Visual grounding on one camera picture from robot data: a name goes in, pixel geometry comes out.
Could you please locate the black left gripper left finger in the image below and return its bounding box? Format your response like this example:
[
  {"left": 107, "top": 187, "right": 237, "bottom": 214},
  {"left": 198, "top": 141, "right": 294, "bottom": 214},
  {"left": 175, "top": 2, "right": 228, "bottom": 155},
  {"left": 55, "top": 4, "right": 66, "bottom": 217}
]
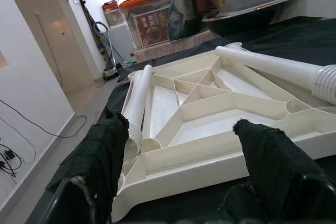
[{"left": 59, "top": 105, "right": 130, "bottom": 224}]

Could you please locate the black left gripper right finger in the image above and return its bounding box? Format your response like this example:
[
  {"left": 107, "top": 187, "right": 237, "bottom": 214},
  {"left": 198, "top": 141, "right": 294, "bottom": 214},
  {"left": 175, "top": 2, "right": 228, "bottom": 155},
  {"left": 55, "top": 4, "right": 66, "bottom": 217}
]
[{"left": 217, "top": 119, "right": 336, "bottom": 224}]

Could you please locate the white plastic table leg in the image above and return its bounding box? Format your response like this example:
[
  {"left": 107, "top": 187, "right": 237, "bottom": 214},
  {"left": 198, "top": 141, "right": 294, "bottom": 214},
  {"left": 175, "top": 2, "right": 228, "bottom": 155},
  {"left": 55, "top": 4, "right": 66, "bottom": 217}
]
[
  {"left": 122, "top": 64, "right": 153, "bottom": 154},
  {"left": 215, "top": 45, "right": 336, "bottom": 105},
  {"left": 141, "top": 95, "right": 162, "bottom": 154}
]

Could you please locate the white plastic table top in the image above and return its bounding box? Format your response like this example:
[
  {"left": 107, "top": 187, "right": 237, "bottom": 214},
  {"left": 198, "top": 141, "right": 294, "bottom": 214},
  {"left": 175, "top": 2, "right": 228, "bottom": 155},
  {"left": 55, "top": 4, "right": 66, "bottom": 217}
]
[{"left": 111, "top": 41, "right": 336, "bottom": 222}]

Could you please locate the grey vacuum cleaner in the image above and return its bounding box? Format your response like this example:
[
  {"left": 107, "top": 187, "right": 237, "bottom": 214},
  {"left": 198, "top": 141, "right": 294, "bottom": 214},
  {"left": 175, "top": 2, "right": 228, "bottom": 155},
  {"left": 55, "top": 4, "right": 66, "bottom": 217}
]
[{"left": 93, "top": 21, "right": 124, "bottom": 80}]

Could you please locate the beige room door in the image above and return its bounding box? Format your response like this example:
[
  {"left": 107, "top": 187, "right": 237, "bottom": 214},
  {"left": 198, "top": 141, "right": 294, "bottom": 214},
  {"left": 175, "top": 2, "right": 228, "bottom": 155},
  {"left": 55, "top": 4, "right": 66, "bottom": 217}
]
[{"left": 5, "top": 0, "right": 95, "bottom": 93}]

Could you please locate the beige cloth covered bench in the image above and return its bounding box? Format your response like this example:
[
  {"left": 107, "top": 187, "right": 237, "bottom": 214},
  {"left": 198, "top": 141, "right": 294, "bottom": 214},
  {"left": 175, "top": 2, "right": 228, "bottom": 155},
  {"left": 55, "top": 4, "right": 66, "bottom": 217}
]
[{"left": 131, "top": 28, "right": 221, "bottom": 63}]

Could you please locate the black table cloth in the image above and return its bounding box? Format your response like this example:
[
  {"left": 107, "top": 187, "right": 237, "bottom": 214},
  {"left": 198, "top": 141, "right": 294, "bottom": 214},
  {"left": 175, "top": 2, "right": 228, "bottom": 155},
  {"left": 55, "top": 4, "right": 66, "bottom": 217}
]
[{"left": 46, "top": 16, "right": 336, "bottom": 224}]

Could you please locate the red food picture box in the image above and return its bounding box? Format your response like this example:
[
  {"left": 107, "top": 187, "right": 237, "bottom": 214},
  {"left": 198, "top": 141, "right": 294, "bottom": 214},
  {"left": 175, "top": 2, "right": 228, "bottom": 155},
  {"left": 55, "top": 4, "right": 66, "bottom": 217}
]
[{"left": 133, "top": 8, "right": 171, "bottom": 48}]

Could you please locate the clear box with red contents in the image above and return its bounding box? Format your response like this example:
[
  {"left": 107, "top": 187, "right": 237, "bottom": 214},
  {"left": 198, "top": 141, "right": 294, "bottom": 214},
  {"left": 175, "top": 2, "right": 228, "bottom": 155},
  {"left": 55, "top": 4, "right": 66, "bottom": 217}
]
[{"left": 101, "top": 0, "right": 127, "bottom": 27}]

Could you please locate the black wok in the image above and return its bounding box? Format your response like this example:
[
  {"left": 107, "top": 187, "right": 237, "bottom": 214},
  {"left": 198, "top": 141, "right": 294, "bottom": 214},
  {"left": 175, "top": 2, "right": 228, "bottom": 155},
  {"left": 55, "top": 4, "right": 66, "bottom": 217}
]
[{"left": 201, "top": 3, "right": 283, "bottom": 36}]

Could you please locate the black glossy bag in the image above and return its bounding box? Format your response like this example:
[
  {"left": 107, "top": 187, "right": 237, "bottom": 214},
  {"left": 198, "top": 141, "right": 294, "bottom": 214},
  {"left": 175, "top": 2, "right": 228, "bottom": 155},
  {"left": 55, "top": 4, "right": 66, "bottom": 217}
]
[{"left": 167, "top": 0, "right": 211, "bottom": 42}]

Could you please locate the black floor cable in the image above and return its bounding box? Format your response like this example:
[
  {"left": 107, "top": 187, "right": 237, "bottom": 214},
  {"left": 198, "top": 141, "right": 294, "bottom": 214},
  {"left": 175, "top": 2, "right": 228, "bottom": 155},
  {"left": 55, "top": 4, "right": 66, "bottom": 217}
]
[{"left": 0, "top": 99, "right": 87, "bottom": 138}]

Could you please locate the black power adapter with cables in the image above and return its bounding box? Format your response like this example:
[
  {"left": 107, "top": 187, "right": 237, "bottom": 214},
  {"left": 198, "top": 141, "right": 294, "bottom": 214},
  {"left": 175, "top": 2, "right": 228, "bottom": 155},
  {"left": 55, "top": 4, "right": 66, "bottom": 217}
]
[{"left": 0, "top": 136, "right": 37, "bottom": 180}]

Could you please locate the black long handled mop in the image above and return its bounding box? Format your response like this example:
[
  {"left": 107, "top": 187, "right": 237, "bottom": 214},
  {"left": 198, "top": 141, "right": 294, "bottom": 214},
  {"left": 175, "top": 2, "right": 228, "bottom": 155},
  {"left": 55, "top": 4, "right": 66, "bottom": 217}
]
[{"left": 79, "top": 0, "right": 106, "bottom": 57}]

